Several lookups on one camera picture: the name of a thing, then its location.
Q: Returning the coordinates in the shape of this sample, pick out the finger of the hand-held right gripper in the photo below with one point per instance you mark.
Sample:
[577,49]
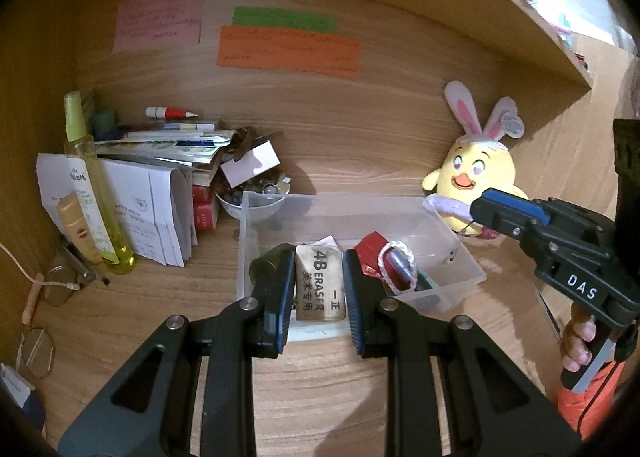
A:
[495,219]
[520,207]

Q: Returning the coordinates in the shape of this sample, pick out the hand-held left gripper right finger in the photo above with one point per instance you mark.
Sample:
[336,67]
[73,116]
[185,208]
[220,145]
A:
[352,302]

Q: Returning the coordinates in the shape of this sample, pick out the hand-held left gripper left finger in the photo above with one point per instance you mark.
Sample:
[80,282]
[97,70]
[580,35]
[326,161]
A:
[282,297]

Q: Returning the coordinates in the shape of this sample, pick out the dark green pump bottle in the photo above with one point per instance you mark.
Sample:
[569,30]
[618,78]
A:
[262,269]

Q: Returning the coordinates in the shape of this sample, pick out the beige rectangular eraser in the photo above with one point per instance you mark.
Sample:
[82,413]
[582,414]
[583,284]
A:
[320,282]

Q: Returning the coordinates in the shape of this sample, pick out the red foil packet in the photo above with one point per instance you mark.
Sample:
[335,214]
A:
[372,247]

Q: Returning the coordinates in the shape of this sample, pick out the black cosmetic tube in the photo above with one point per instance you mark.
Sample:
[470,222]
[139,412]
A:
[402,267]

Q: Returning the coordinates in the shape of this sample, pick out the clear plastic bin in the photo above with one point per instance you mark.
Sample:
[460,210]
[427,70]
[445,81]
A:
[350,217]

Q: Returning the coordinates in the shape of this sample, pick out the person's right hand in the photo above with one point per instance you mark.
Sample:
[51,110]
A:
[580,342]

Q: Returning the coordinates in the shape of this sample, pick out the yellow chick plush toy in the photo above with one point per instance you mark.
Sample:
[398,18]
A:
[475,172]

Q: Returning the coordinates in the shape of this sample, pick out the white bowl of trinkets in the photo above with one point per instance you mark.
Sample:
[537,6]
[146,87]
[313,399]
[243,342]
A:
[227,204]

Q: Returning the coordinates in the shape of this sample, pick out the red cardboard box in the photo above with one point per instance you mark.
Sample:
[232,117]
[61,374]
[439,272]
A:
[205,194]
[206,217]

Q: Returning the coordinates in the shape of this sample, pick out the orange pants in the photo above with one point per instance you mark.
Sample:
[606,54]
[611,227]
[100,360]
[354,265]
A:
[590,412]

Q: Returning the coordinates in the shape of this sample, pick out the small white box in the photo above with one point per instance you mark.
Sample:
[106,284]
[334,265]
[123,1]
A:
[250,164]

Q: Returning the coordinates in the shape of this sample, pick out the dark brown object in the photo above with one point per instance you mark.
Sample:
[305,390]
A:
[245,139]

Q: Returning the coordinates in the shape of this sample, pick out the white folded paper leaflets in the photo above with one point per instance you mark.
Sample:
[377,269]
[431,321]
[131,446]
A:
[145,207]

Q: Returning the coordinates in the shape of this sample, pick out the wooden shelf board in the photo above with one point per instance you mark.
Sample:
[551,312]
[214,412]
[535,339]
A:
[525,37]

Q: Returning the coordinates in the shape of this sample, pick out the stack of books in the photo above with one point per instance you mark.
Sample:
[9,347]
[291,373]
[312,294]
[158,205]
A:
[175,147]

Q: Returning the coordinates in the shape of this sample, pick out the small metal tool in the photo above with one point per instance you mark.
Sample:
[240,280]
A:
[75,257]

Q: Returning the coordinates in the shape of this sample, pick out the yellow cream tube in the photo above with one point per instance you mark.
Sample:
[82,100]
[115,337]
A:
[80,229]

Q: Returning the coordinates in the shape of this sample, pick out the red white pen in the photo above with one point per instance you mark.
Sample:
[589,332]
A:
[170,113]

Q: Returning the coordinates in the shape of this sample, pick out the yellow-green spray bottle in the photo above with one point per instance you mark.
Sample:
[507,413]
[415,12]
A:
[92,177]

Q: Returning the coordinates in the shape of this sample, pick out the orange sticky note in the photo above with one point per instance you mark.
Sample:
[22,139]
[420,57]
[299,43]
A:
[290,52]

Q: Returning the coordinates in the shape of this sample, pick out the dark green cylinder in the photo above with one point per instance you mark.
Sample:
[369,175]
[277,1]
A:
[105,124]

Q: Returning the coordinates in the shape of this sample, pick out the beige wooden stick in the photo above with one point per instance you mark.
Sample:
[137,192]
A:
[32,299]

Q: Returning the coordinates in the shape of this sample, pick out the round eyeglasses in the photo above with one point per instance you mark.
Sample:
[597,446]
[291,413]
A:
[37,354]

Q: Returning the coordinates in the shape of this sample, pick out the green sticky note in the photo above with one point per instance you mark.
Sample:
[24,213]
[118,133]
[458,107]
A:
[285,19]

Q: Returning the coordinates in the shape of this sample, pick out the blue white packet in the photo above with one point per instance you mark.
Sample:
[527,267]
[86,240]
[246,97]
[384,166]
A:
[15,387]

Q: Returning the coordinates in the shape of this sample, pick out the pink sticky note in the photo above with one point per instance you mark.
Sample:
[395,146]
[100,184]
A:
[157,19]

